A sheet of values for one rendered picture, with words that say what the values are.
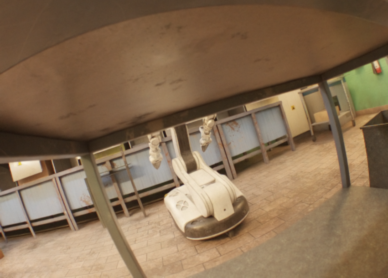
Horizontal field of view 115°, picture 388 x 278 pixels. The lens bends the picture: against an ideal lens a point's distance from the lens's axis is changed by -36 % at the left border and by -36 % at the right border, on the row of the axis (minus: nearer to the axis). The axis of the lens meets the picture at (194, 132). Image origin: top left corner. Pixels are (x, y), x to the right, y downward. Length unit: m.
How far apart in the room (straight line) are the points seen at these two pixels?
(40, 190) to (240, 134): 3.11
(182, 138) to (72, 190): 1.91
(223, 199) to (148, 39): 1.17
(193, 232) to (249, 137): 1.92
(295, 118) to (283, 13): 3.89
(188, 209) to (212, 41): 1.29
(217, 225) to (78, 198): 2.09
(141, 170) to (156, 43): 2.45
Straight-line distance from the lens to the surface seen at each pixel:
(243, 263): 0.82
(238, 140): 2.83
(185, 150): 1.53
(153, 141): 1.33
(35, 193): 3.27
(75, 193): 2.89
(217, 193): 1.26
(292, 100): 4.13
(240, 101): 0.72
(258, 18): 0.21
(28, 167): 3.04
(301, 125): 4.16
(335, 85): 4.40
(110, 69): 0.21
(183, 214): 1.40
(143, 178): 2.61
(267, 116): 3.12
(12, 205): 3.67
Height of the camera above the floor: 0.75
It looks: 1 degrees up
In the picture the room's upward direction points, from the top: 18 degrees counter-clockwise
